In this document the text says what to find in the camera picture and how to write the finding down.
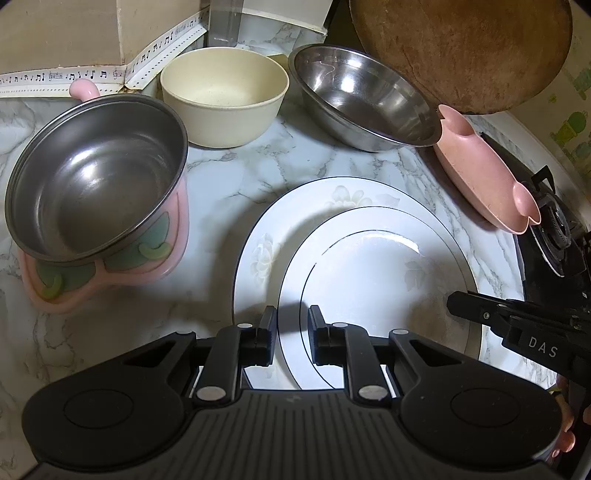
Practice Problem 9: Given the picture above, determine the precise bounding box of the round wooden cutting board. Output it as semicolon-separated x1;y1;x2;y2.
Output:
348;0;574;116

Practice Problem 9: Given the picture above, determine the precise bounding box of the cream bowl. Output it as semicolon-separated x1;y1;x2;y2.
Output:
160;46;290;149

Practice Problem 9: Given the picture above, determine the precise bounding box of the large white floral plate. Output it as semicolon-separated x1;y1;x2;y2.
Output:
231;176;526;391

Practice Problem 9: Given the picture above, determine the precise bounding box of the person's right hand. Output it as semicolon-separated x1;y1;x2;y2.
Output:
555;375;591;463

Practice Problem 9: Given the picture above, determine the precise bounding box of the stainless steel bowl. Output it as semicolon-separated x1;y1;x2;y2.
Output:
288;44;444;153

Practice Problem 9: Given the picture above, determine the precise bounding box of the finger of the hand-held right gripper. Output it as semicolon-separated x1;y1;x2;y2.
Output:
446;290;514;343

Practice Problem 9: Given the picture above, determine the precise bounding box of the white box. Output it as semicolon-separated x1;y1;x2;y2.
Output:
241;0;336;34

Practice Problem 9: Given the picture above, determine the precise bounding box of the pink steel-lined pot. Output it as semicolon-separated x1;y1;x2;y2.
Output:
4;78;191;315

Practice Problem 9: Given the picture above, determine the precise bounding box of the pink fish-shaped dish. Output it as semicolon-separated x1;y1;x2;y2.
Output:
433;104;542;233

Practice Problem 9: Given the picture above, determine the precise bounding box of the kitchen knife blade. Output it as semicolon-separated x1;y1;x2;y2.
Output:
208;0;246;48

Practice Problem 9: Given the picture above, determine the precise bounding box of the black gas stove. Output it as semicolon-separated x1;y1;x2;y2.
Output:
479;131;591;320

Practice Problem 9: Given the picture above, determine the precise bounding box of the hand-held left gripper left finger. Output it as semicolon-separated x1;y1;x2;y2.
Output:
121;305;278;408

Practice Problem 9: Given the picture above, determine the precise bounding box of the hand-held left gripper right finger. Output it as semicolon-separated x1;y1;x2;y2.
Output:
307;305;466;404

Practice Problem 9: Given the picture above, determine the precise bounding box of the music note trim tape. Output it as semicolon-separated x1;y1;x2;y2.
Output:
0;65;129;98
124;8;212;91

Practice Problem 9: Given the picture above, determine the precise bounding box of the small white plate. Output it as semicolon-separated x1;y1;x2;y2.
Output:
277;206;481;391

